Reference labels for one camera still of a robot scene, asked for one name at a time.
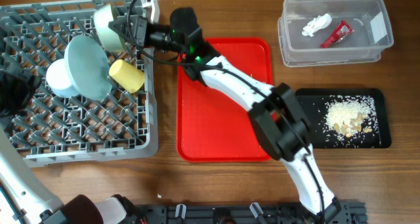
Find light blue bowl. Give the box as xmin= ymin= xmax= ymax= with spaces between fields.
xmin=46 ymin=58 xmax=79 ymax=98

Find yellow plastic cup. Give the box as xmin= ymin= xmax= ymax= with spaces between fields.
xmin=109 ymin=59 xmax=145 ymax=93

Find green plastic bowl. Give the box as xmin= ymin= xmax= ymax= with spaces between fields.
xmin=93 ymin=4 xmax=126 ymax=51

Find light blue plate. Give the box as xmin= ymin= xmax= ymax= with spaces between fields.
xmin=64 ymin=35 xmax=112 ymax=101

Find white napkin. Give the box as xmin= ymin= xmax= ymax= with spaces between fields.
xmin=302 ymin=13 xmax=332 ymax=37

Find red snack wrapper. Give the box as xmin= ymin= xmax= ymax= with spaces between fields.
xmin=320 ymin=20 xmax=353 ymax=48

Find rice and peanut scraps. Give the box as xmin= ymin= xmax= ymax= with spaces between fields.
xmin=320 ymin=95 xmax=379 ymax=141

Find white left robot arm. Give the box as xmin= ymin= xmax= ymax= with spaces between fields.
xmin=1 ymin=65 xmax=148 ymax=223

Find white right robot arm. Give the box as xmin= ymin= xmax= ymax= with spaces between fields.
xmin=106 ymin=7 xmax=341 ymax=223

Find grey dishwasher rack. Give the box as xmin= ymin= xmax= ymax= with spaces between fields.
xmin=1 ymin=0 xmax=158 ymax=168

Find red plastic tray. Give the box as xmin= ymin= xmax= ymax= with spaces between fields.
xmin=176 ymin=37 xmax=273 ymax=162

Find clear plastic bin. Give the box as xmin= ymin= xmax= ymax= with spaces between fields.
xmin=278 ymin=0 xmax=394 ymax=68

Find black plastic tray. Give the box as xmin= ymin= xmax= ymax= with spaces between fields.
xmin=295 ymin=88 xmax=392 ymax=148

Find white label sticker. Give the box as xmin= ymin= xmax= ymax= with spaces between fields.
xmin=370 ymin=12 xmax=387 ymax=43

